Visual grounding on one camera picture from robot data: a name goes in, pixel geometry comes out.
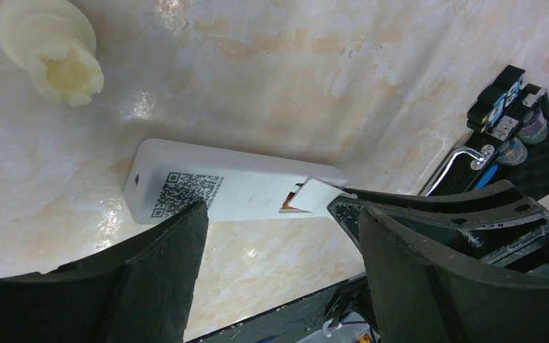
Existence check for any white remote control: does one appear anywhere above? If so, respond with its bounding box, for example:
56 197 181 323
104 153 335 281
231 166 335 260
124 139 350 224

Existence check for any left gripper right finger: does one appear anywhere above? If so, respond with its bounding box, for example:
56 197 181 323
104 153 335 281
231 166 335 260
359 205 549 342

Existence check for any blue dealer chip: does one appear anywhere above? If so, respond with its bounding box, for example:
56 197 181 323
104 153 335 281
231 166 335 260
475 164 499 189

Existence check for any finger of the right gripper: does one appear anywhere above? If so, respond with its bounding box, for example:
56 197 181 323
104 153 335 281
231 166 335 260
327 180 549 265

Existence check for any blue owl figurine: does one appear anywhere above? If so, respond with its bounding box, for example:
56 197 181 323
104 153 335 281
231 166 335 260
467 65 525 133

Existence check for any orange AAA battery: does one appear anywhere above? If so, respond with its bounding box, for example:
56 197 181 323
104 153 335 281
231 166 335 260
280 198 298 212

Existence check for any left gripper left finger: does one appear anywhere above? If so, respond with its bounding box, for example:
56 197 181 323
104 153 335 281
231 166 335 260
0 201 209 342

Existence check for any white battery cover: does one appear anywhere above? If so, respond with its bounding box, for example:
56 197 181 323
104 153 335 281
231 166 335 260
290 178 358 217

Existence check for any black poker chip case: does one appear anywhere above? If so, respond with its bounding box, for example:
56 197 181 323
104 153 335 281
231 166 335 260
420 84 549 197

